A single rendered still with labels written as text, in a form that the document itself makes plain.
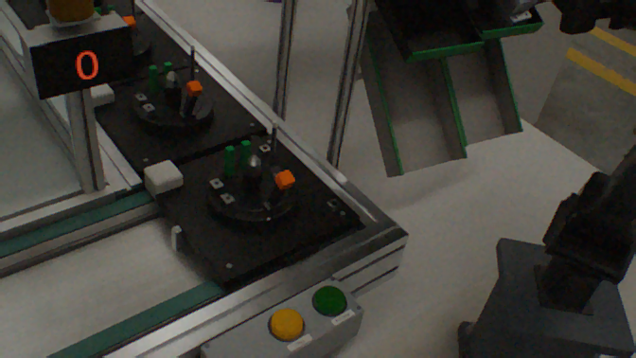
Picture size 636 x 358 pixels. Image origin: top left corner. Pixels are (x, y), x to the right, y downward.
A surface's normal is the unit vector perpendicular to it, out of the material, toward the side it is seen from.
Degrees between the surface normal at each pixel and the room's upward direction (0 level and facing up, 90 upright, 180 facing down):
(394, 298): 0
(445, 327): 0
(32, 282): 0
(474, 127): 45
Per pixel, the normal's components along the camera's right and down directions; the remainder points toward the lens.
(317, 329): 0.12, -0.75
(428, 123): 0.41, -0.10
